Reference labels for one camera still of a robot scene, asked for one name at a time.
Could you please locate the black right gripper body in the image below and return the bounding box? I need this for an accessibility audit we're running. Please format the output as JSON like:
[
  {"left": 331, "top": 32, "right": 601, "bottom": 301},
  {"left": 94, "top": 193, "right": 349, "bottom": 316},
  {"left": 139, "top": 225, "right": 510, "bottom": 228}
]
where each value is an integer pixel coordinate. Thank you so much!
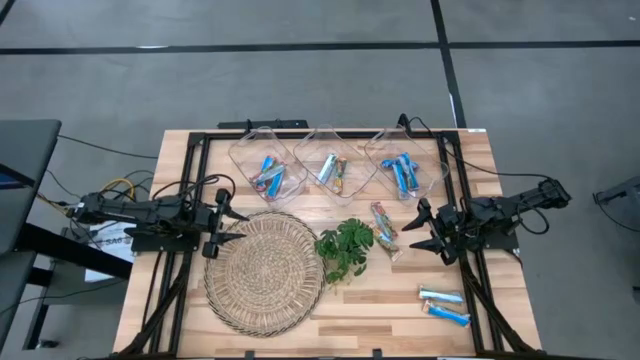
[{"left": 419, "top": 197, "right": 471, "bottom": 267}]

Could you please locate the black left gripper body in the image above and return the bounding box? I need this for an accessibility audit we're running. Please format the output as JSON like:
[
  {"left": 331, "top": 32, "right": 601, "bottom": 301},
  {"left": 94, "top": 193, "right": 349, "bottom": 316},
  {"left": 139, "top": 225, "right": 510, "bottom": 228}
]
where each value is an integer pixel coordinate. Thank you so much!
[{"left": 193, "top": 188, "right": 233, "bottom": 260}]

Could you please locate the white and blue granola bar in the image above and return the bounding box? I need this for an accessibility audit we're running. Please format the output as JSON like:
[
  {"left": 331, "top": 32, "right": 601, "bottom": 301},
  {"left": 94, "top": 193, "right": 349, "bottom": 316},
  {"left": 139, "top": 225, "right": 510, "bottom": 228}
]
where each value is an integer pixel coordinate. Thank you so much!
[{"left": 317, "top": 152, "right": 339, "bottom": 186}]

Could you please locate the orange and green granola bar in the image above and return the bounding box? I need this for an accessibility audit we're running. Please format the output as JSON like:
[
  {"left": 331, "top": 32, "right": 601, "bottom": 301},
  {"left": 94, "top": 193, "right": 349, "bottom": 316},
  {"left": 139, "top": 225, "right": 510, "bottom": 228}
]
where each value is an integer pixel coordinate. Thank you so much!
[{"left": 368, "top": 224, "right": 404, "bottom": 263}]

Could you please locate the round woven wicker mat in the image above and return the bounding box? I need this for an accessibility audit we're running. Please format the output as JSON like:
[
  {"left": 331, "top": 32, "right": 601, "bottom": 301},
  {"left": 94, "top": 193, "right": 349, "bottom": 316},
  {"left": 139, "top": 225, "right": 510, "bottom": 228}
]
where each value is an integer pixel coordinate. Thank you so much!
[{"left": 203, "top": 210, "right": 327, "bottom": 339}]

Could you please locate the clear plastic container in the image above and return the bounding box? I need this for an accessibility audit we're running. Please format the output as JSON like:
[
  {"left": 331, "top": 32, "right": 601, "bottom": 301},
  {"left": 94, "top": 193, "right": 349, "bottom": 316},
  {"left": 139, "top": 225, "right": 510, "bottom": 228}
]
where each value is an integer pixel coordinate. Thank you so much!
[
  {"left": 228, "top": 125, "right": 310, "bottom": 204},
  {"left": 292, "top": 125, "right": 380, "bottom": 200},
  {"left": 363, "top": 125, "right": 451, "bottom": 201}
]

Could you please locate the green leafy plant sprig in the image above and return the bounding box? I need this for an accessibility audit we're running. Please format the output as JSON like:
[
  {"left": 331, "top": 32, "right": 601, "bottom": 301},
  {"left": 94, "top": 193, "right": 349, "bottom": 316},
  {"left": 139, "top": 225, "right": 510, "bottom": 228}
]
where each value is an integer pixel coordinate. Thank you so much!
[{"left": 313, "top": 217, "right": 376, "bottom": 286}]

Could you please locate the black power strip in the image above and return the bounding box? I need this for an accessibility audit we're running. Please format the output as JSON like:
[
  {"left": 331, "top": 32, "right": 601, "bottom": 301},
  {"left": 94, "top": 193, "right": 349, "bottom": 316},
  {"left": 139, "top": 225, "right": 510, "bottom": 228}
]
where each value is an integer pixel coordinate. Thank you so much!
[{"left": 217, "top": 118, "right": 310, "bottom": 131}]

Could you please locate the white printed paper sheet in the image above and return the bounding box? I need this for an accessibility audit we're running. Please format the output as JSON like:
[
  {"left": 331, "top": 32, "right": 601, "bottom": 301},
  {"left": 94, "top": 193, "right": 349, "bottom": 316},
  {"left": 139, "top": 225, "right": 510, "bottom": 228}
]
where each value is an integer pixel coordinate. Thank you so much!
[{"left": 84, "top": 222, "right": 139, "bottom": 283}]

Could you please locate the grey stand base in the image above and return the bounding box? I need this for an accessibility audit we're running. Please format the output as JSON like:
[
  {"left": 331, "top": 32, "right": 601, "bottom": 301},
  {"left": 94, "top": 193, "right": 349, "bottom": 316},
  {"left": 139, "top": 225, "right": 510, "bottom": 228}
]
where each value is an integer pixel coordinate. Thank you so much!
[{"left": 592, "top": 174, "right": 640, "bottom": 206}]

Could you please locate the grey desk top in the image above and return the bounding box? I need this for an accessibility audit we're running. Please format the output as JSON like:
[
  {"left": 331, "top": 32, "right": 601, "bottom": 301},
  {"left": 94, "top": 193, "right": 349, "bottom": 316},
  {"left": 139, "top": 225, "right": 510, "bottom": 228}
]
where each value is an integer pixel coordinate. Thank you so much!
[{"left": 0, "top": 118, "right": 63, "bottom": 256}]

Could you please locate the grey desk panel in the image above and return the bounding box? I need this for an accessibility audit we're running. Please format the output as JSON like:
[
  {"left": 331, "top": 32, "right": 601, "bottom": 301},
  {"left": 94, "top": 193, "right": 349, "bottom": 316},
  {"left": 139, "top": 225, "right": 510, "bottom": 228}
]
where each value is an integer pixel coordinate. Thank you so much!
[{"left": 0, "top": 249, "right": 39, "bottom": 346}]

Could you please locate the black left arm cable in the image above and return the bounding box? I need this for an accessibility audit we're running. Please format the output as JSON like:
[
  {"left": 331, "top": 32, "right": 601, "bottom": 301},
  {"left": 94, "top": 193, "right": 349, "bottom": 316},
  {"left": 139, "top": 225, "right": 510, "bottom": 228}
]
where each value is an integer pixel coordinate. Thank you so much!
[{"left": 149, "top": 173, "right": 237, "bottom": 201}]

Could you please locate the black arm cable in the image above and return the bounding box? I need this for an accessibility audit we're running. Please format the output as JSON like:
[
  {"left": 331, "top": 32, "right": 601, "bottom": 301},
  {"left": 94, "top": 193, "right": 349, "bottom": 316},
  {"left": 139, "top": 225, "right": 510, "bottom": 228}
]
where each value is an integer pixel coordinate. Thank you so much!
[
  {"left": 149, "top": 173, "right": 237, "bottom": 201},
  {"left": 518, "top": 203, "right": 550, "bottom": 236}
]

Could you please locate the long black power cable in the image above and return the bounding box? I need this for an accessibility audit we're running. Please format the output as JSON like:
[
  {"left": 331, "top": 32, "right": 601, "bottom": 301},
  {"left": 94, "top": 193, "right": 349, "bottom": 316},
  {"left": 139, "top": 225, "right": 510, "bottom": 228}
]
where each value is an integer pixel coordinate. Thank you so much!
[{"left": 397, "top": 113, "right": 554, "bottom": 181}]

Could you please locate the black aluminium table frame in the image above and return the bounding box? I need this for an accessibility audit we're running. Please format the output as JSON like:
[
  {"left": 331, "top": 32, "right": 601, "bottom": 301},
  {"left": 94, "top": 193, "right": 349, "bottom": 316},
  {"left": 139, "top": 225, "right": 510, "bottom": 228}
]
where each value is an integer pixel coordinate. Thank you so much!
[{"left": 112, "top": 129, "right": 544, "bottom": 360}]

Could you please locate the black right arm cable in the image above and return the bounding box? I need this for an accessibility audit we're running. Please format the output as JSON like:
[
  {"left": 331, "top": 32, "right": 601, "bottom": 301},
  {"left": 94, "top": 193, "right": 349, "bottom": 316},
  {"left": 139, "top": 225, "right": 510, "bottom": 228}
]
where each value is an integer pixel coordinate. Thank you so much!
[{"left": 518, "top": 203, "right": 550, "bottom": 236}]

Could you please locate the yellow cable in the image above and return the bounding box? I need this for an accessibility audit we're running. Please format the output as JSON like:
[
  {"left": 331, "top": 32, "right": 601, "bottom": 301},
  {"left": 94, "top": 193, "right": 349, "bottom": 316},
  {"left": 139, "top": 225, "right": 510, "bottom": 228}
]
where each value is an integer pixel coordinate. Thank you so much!
[{"left": 99, "top": 178, "right": 136, "bottom": 199}]

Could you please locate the thin black floor cable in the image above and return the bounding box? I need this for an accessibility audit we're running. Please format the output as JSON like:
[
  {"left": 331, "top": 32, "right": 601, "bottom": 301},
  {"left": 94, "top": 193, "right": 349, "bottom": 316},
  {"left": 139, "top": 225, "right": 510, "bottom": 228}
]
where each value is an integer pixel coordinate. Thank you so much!
[{"left": 57, "top": 133, "right": 159, "bottom": 161}]

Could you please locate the black desk leg frame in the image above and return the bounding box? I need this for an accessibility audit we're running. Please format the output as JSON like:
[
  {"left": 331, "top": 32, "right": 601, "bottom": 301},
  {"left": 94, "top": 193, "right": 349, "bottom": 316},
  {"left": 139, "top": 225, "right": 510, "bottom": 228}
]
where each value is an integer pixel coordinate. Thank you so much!
[{"left": 14, "top": 222, "right": 134, "bottom": 351}]

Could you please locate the black looped floor cable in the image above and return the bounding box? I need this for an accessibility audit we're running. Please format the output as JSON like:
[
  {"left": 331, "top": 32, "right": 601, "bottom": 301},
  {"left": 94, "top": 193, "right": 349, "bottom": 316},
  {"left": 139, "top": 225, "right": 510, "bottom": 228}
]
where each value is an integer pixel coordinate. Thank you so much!
[{"left": 593, "top": 198, "right": 640, "bottom": 235}]

